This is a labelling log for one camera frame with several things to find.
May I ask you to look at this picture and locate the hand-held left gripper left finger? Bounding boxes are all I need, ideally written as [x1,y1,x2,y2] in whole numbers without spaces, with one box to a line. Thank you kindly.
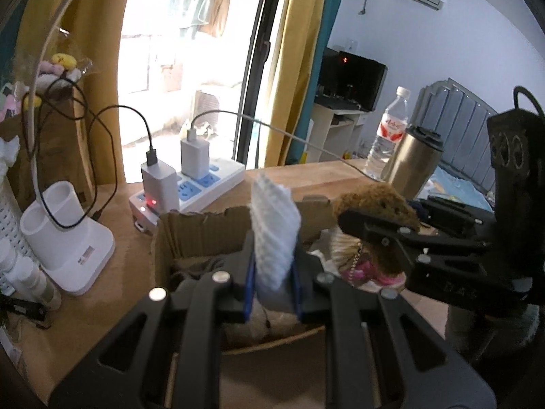
[49,230,256,409]

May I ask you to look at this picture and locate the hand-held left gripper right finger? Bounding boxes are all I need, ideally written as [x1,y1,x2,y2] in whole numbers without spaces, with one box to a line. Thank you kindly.
[290,247,497,409]

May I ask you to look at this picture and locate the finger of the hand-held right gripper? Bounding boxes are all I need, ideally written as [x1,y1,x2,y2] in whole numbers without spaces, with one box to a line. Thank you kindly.
[415,196,497,239]
[338,210,490,279]

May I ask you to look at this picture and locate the brown plush toy pink outfit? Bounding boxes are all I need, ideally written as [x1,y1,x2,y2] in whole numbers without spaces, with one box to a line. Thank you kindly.
[332,183,422,292]

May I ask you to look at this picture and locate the white foam sheet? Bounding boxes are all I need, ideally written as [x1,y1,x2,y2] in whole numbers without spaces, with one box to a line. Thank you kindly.
[249,172,302,294]

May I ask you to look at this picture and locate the brown cardboard box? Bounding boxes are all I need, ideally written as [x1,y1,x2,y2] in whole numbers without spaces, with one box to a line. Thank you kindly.
[150,196,341,354]

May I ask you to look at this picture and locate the light blue printed blanket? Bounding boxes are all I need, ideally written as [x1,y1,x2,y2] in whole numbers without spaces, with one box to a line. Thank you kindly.
[426,166,497,214]

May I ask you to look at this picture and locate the white cloth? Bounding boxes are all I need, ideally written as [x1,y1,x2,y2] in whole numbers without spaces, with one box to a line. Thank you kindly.
[307,230,341,273]

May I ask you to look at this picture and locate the steel tumbler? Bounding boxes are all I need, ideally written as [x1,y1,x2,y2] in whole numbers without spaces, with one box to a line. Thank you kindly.
[381,124,443,199]

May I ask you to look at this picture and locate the grey padded headboard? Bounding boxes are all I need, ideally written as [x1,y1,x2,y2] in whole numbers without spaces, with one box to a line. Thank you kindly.
[411,77,499,197]

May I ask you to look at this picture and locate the clear water bottle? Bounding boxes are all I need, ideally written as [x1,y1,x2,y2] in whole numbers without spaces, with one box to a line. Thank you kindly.
[365,86,410,180]

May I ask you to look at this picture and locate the white computer desk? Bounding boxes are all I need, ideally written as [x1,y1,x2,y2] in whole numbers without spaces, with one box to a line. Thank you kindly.
[313,100,369,163]

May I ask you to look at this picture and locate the white power strip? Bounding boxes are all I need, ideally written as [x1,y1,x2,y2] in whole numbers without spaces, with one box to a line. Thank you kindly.
[129,157,247,218]

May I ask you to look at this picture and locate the white charger black plug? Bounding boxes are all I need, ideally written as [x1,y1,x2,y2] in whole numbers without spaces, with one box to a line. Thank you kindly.
[141,164,180,214]

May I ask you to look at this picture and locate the black monitor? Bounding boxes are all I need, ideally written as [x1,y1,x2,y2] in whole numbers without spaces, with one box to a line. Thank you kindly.
[319,49,388,111]

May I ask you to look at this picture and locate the white desk lamp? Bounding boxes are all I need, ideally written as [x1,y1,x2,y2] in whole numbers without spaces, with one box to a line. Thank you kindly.
[20,0,201,297]

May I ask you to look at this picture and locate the yellow curtain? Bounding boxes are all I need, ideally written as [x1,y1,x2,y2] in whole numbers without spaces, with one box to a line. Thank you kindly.
[17,0,128,188]
[264,0,330,167]

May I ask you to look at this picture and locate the teal curtain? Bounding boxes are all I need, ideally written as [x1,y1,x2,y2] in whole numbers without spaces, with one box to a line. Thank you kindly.
[296,0,354,163]

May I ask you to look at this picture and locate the white pill bottle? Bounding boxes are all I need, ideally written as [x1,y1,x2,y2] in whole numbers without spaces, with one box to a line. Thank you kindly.
[0,239,20,294]
[19,258,61,309]

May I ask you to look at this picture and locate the brown paper box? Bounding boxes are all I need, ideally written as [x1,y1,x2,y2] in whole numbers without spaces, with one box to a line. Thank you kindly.
[0,81,96,209]

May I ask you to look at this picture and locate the white plastic basket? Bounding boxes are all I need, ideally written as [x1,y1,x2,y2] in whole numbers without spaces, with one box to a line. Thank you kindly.
[0,136,30,265]

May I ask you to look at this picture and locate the clear bag of plush toys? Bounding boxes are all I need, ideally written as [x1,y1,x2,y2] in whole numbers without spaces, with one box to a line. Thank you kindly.
[0,30,92,120]

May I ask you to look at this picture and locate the hanging clothes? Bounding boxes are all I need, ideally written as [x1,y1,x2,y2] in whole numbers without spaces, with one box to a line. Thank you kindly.
[168,0,239,37]

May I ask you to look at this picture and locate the black charging cable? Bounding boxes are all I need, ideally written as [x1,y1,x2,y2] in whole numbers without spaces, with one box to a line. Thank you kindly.
[21,74,160,224]

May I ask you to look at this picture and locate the white charging cable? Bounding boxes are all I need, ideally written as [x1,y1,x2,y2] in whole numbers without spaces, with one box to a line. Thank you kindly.
[187,111,375,180]

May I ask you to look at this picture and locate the black door frame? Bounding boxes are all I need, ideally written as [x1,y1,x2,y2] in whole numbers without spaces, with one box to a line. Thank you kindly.
[232,0,294,169]

